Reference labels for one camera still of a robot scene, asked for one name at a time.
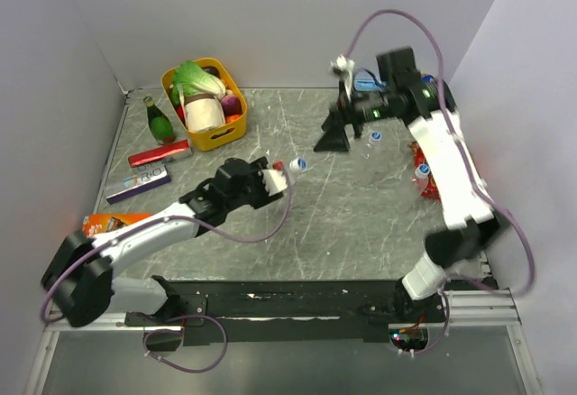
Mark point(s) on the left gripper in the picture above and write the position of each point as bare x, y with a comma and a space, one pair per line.
263, 198

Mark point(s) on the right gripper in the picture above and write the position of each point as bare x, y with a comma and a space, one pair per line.
334, 139

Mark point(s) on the clear plastic bottle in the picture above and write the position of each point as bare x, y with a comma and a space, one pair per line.
294, 176
378, 169
422, 189

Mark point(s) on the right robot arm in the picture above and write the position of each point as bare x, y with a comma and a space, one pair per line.
427, 109

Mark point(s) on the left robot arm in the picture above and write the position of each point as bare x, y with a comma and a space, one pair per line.
83, 279

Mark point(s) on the green glass bottle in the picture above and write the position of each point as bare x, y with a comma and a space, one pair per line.
159, 124

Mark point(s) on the yellow plastic basket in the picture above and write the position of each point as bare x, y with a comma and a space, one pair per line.
213, 139

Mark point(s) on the orange toy fruit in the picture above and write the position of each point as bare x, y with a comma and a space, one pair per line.
232, 118

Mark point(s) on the red foil box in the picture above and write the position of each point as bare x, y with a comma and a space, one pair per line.
165, 153

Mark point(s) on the purple toy onion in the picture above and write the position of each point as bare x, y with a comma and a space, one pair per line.
231, 105

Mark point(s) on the white paper roll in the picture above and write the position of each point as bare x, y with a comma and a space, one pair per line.
203, 113

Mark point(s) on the purple silver toothpaste box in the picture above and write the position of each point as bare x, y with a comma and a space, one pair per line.
143, 180

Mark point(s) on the red cookie bag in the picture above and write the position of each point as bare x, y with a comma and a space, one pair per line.
419, 157

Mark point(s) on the toy napa cabbage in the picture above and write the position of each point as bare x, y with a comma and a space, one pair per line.
189, 79

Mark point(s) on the orange razor box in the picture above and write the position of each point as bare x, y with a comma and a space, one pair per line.
104, 223

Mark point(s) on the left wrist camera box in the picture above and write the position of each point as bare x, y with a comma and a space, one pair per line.
274, 179

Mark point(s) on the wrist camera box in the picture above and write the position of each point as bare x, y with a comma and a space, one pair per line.
343, 68
274, 179

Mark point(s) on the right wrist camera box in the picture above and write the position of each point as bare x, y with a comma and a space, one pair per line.
343, 68

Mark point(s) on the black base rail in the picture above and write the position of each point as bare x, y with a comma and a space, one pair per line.
289, 310

